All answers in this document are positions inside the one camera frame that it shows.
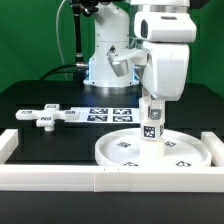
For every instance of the white U-shaped frame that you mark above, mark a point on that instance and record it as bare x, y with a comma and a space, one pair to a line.
102, 179

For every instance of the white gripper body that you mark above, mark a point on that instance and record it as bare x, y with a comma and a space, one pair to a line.
166, 69

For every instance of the white round table top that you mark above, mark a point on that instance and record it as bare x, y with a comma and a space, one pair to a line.
174, 149

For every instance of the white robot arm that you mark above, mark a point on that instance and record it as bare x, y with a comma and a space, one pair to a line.
119, 59

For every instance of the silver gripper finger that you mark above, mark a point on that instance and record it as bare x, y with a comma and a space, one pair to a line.
154, 113

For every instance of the white cross-shaped table base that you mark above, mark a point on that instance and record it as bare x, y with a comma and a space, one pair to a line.
46, 118

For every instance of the white marker sheet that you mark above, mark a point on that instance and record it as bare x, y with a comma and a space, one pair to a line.
106, 115

